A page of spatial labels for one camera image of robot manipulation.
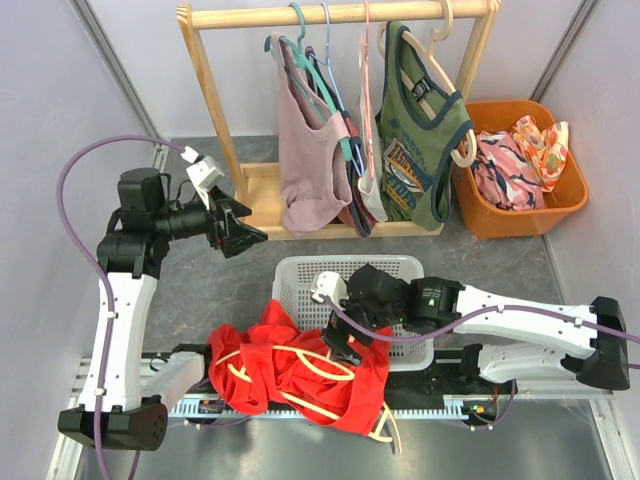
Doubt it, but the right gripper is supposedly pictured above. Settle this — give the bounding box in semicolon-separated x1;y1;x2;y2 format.
320;292;402;367

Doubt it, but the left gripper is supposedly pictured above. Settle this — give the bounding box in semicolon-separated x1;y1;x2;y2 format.
152;185;266;257

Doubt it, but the white plastic basket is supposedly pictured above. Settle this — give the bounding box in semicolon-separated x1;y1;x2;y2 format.
272;255;435;373

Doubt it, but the mauve pink tank top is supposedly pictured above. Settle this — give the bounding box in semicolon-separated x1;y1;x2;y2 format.
270;33;352;236

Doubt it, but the beige wooden hanger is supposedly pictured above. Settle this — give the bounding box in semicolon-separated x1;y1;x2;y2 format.
209;342;402;451

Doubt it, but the teal plastic hanger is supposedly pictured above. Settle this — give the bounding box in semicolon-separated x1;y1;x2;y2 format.
263;2;357;169

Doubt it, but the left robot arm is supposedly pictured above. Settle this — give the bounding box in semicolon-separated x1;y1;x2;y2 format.
57;165;268;451

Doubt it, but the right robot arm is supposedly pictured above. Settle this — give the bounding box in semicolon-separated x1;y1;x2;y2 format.
311;264;639;394

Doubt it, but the rust red tank top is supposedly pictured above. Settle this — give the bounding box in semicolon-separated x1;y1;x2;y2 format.
305;46;376;238

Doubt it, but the white tank top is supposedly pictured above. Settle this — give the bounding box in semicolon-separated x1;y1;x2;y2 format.
354;34;388;223

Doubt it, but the light blue hanger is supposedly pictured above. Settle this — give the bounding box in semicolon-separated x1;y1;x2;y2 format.
321;2;349;121

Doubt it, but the green printed tank top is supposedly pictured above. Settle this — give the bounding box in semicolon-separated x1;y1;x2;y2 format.
376;21;473;231

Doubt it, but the wooden hanger right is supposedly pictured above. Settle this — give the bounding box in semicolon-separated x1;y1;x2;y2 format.
376;0;479;169

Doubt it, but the wooden clothes rack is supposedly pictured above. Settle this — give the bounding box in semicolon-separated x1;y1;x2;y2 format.
176;1;501;240

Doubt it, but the pink patterned cloth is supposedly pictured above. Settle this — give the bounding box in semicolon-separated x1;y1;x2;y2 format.
471;131;545;211

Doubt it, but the orange plastic bin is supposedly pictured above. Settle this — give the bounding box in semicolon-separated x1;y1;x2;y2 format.
452;99;589;239

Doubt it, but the orange floral cloth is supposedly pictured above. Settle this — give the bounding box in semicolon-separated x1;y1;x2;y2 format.
510;115;569;193

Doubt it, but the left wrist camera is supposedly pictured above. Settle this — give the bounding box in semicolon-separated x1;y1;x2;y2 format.
181;146;224;211

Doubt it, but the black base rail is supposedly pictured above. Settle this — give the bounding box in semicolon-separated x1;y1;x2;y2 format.
139;349;571;407

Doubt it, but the slotted cable duct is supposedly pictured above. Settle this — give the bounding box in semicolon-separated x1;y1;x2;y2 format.
169;397;468;420

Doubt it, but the pink wire hanger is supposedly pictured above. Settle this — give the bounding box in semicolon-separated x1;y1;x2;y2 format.
361;0;376;180

